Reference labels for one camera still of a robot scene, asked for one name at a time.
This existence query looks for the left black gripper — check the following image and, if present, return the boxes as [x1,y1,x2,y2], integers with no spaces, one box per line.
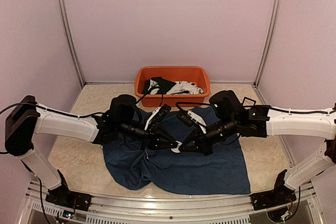
[118,120,179,151]

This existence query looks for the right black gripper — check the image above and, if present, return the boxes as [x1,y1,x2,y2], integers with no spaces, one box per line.
[178,115,239,156]

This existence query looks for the dark blue t-shirt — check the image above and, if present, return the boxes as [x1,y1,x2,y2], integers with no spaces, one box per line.
[102,104,251,196]

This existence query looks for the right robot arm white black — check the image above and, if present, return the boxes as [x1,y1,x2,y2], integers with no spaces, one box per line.
[178,90,335,205]

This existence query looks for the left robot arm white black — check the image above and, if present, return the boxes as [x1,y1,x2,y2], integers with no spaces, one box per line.
[5,94,178,206]

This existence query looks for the black and white garment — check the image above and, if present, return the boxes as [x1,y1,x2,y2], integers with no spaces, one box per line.
[142,77,204,95]

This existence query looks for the orange plastic tub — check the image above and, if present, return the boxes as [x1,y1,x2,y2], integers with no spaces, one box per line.
[134,66,211,107]

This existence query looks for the black square display box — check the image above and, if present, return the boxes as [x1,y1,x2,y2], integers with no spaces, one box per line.
[242,97,257,108]

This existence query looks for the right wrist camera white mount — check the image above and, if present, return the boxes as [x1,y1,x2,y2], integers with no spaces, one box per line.
[176,110,207,134]

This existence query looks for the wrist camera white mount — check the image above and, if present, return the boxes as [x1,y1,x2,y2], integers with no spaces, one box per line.
[144,104,171,130]
[176,110,207,134]

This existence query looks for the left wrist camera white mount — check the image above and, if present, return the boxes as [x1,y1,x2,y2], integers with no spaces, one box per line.
[144,104,171,130]

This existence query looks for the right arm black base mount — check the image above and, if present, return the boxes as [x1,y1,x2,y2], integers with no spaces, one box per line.
[250,190,297,211]

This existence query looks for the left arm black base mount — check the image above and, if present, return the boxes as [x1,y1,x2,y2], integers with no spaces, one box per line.
[46,191,92,211]

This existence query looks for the right aluminium corner post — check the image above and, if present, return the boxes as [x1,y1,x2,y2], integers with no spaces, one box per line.
[254,0,281,89]

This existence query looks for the aluminium corner post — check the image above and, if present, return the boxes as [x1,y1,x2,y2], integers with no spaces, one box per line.
[254,0,281,89]
[51,0,86,86]

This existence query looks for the left aluminium corner post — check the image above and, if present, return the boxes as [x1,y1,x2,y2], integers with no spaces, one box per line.
[51,0,86,86]

